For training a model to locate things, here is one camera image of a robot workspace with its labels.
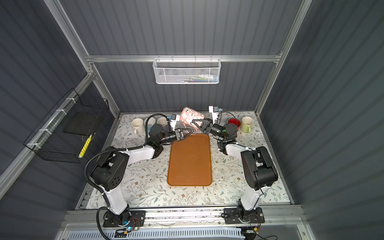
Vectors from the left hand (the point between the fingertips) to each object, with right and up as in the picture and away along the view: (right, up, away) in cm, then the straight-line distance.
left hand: (194, 131), depth 80 cm
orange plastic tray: (-3, -20, +15) cm, 25 cm away
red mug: (+29, +6, +26) cm, 40 cm away
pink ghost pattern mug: (-3, +8, -6) cm, 11 cm away
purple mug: (-24, +7, +28) cm, 37 cm away
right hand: (0, +3, -6) cm, 6 cm away
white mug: (-40, +4, +25) cm, 47 cm away
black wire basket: (-63, -1, -7) cm, 63 cm away
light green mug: (+36, +4, +21) cm, 42 cm away
